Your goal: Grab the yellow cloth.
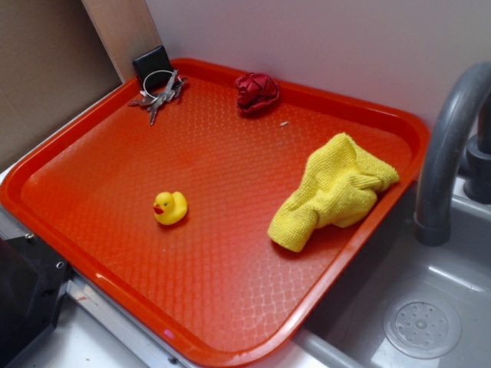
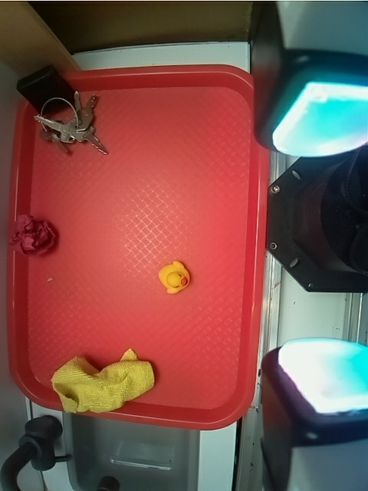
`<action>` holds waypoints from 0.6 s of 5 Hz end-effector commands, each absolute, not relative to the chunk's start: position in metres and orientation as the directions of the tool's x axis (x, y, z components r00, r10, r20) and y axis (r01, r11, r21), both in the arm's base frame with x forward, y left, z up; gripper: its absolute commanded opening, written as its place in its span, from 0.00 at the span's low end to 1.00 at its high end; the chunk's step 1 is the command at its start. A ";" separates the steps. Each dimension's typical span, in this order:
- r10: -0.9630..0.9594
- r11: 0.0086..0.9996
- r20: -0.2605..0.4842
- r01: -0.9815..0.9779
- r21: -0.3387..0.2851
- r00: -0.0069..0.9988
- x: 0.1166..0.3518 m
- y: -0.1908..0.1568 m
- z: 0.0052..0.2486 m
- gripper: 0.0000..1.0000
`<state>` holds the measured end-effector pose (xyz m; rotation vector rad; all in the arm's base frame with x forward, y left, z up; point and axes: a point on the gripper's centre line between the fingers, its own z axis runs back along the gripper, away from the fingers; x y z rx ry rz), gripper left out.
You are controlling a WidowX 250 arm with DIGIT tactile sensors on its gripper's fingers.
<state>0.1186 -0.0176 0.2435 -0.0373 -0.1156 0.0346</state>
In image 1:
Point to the crumpled red cloth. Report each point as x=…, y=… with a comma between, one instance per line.
x=256, y=91

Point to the grey sink faucet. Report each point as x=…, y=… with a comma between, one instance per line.
x=460, y=138

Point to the grey plastic sink basin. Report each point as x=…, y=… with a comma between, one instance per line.
x=346, y=328

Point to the sink drain strainer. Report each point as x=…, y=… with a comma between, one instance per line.
x=422, y=326

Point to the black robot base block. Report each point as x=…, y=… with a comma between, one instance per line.
x=33, y=283

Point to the wooden board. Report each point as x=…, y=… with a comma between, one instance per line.
x=126, y=30

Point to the yellow rubber duck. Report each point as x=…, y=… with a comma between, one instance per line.
x=170, y=207

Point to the orange plastic tray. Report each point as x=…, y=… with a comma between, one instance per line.
x=213, y=286

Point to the brown cardboard panel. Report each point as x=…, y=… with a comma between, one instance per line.
x=53, y=66

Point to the bunch of metal keys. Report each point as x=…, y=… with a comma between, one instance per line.
x=155, y=100

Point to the yellow microfiber cloth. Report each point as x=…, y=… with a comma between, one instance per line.
x=339, y=187

